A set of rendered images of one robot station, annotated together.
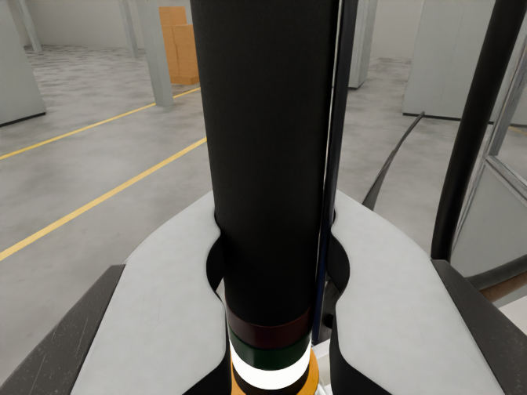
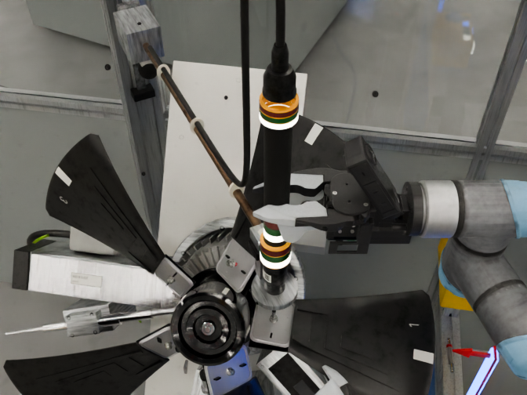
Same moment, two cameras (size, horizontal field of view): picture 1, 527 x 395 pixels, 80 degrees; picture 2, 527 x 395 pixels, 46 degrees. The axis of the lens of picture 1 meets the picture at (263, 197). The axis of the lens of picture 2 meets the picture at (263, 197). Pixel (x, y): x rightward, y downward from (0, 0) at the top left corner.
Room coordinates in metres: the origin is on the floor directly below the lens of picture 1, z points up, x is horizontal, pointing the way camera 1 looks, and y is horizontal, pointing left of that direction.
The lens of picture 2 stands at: (0.11, 0.54, 2.06)
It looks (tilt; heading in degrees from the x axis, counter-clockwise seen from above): 47 degrees down; 269
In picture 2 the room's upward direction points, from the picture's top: straight up
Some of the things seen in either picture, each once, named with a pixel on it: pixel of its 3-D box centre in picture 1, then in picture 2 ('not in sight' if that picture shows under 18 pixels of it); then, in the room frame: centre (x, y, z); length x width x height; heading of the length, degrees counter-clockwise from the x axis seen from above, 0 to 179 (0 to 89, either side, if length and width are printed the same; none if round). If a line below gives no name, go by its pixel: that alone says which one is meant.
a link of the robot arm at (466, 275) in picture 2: not in sight; (477, 266); (-0.20, 0.02, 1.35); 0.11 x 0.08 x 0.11; 106
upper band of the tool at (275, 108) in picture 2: not in sight; (278, 108); (0.08, 0.00, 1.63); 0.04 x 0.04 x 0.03
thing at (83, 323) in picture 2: not in sight; (85, 323); (0.42, -0.07, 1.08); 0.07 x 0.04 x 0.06; 0
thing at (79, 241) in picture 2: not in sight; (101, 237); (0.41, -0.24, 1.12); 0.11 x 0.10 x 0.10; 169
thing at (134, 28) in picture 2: not in sight; (137, 32); (0.34, -0.57, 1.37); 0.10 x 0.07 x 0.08; 114
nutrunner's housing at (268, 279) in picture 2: not in sight; (276, 199); (0.08, 0.00, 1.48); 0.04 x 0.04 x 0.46
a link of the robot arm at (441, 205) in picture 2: not in sight; (431, 207); (-0.12, 0.00, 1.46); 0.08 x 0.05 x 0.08; 89
